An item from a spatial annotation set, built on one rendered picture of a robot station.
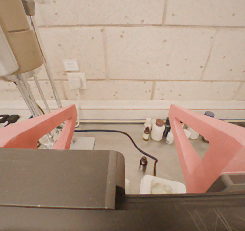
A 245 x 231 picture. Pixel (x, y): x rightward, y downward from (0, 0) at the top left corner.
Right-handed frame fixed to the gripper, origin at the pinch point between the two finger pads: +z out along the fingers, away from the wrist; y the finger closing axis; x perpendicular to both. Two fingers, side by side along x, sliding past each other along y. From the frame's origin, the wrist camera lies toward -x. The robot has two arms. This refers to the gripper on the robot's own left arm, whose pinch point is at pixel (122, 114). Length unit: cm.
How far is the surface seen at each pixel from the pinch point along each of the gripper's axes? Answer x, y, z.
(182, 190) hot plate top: 31.3, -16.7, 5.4
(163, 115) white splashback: 35, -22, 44
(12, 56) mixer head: -2.5, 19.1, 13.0
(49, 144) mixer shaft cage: 23.3, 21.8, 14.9
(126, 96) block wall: 26, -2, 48
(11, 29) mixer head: -6.5, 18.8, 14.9
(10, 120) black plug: 34, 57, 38
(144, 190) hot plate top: 31.4, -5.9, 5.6
